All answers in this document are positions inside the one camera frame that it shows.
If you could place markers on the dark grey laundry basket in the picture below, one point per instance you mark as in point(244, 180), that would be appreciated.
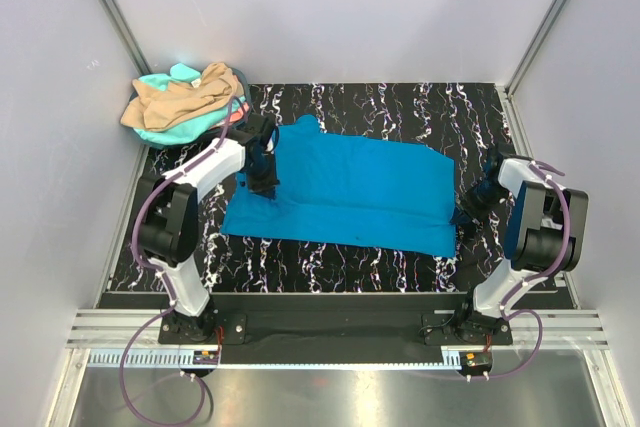
point(240, 92)

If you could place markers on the beige t shirt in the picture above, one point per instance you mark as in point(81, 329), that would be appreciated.
point(157, 110)

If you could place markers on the left aluminium corner post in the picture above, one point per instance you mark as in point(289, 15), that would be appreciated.
point(126, 35)

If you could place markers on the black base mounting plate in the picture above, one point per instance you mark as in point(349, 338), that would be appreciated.
point(437, 319)

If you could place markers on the aluminium front frame rail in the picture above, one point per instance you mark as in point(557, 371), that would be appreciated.
point(557, 330)

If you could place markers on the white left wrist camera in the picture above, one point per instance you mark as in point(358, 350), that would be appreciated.
point(273, 140)

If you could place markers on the aluminium corner post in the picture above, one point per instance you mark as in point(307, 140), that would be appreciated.
point(538, 40)
point(126, 35)

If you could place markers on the mint green t shirt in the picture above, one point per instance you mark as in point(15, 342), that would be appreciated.
point(175, 134)

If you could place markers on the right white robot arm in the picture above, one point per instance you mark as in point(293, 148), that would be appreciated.
point(544, 236)

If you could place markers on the right aluminium corner post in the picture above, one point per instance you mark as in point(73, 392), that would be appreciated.
point(538, 40)

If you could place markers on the blue t shirt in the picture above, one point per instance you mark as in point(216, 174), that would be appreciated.
point(351, 190)

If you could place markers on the coral pink t shirt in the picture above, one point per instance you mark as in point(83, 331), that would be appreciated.
point(240, 114)

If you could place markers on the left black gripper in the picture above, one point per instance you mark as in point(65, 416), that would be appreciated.
point(263, 183)

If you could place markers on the left slotted cable duct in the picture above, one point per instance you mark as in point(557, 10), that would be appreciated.
point(154, 358)

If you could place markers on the slotted cable duct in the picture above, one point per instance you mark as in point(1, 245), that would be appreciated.
point(154, 358)
point(467, 358)

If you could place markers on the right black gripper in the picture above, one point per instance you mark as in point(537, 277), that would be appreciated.
point(470, 207)

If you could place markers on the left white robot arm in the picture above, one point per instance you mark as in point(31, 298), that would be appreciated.
point(165, 230)

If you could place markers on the right slotted cable duct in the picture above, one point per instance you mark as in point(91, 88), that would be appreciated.
point(467, 358)

